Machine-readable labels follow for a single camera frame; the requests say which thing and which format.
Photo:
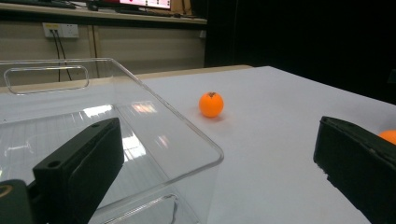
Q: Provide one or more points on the monitor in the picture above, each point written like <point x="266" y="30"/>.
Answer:
<point x="146" y="3"/>

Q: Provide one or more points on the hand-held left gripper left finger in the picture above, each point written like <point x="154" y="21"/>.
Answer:
<point x="77" y="174"/>

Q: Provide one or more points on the orange table tennis ball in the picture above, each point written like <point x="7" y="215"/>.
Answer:
<point x="211" y="105"/>
<point x="389" y="137"/>

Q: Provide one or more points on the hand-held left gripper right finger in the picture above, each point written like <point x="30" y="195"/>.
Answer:
<point x="358" y="168"/>

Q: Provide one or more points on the white wall socket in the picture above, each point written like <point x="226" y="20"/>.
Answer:
<point x="67" y="30"/>

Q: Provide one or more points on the wooden desk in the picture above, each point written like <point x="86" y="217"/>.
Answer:
<point x="102" y="15"/>

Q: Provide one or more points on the clear plastic box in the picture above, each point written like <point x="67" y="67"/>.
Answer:
<point x="171" y="140"/>

